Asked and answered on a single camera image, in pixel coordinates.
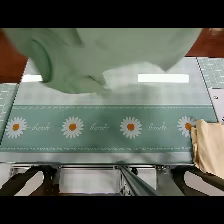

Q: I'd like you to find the light green shirt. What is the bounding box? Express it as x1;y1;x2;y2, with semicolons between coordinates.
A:
1;27;203;96

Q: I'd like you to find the beige garment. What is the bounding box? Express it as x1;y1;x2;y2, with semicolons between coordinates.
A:
190;118;224;181

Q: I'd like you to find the silver frame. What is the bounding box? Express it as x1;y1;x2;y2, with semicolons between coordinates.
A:
0;161;224;197

